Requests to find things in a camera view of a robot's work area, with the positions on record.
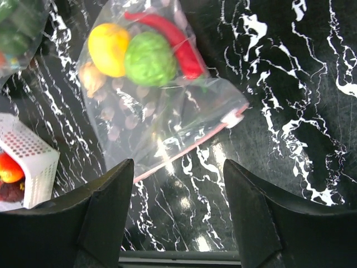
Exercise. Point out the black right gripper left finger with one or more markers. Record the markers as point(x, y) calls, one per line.
point(82, 228)

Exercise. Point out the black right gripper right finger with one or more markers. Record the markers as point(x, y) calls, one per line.
point(275, 228)

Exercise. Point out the clear zip top bag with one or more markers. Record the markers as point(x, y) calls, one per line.
point(154, 126)

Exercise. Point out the middle bag of fake food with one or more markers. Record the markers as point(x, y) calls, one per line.
point(22, 28)

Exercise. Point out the dark red toy mangosteen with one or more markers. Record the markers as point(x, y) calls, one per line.
point(12, 192)

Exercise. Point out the white plastic basket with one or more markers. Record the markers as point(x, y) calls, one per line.
point(37, 159)

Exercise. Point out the orange toy tomato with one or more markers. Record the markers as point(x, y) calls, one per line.
point(11, 172)

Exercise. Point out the green toy lime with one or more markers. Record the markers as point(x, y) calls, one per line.
point(149, 60)

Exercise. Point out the red toy chili pepper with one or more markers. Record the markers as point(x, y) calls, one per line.
point(187, 57)

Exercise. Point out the yellow toy pear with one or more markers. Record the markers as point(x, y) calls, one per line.
point(107, 45)

